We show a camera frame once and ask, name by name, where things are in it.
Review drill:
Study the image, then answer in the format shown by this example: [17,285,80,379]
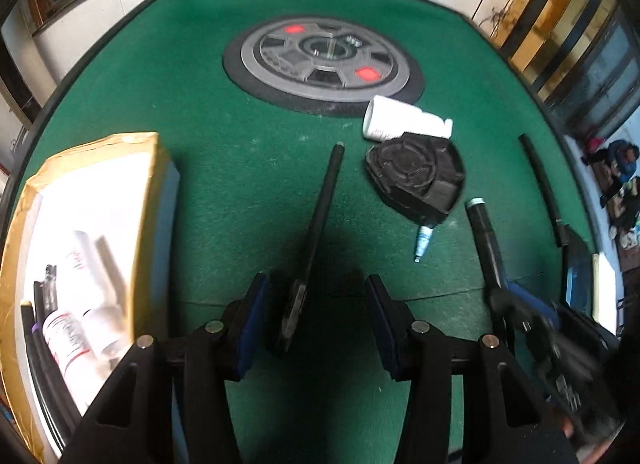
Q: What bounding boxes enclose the black pen barcode label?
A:
[281,143,345,344]

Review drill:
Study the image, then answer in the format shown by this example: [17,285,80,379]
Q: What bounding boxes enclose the white light-blue pen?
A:
[413,225,435,263]

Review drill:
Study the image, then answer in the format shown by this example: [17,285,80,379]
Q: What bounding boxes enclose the white yellow-edged storage box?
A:
[1,132,180,463]

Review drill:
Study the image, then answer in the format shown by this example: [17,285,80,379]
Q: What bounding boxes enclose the white bottle red label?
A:
[42,310,111,415]

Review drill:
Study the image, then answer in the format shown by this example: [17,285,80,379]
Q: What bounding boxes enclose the white pill bottle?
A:
[362,95,454,141]

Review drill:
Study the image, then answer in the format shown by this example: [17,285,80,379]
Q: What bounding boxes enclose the black marker purple cap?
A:
[20,301,81,447]

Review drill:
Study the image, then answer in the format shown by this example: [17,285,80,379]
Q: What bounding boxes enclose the thick black marker yellow band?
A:
[465,198,508,290]

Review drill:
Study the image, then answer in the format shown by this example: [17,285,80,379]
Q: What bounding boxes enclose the white bottle mouth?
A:
[70,230,130,359]

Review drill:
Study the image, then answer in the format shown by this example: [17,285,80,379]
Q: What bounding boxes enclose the person right hand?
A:
[558,415,612,464]

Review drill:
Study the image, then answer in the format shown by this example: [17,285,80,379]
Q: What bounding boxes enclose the white paper sheet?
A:
[592,253,618,334]

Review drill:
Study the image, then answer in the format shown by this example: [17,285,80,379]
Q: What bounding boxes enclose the black phone on table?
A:
[560,225,593,316]

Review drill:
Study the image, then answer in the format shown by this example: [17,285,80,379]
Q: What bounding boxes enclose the black ribbed plastic holder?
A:
[364,133,465,227]

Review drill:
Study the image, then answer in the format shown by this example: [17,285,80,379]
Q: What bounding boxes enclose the seated person black jacket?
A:
[599,172,639,240]

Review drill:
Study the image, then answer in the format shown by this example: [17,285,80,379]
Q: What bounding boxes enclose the seated person blue jacket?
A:
[582,139,639,183]

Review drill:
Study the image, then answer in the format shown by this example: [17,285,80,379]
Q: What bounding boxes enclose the round grey table centre console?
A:
[222,15,425,117]

